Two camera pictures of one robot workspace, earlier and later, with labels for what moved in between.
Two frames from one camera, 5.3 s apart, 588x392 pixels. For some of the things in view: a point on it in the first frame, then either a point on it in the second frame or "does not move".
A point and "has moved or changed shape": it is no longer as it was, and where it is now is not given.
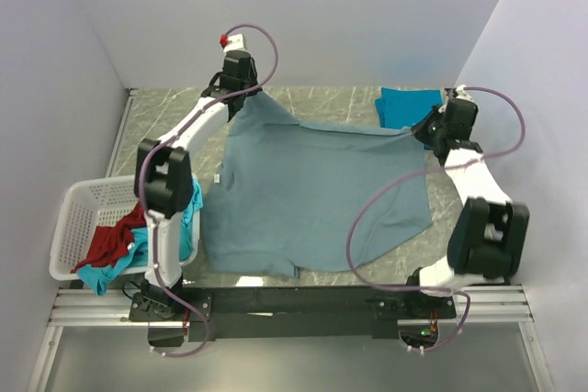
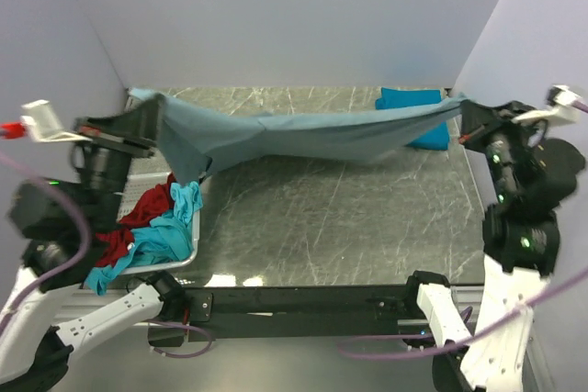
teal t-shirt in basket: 135,256 does not move
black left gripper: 243,95 → 118,140
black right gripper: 428,130 → 480,133
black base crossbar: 296,313 does not move
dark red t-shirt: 109,243 does not move
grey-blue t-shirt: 290,196 has moved or changed shape
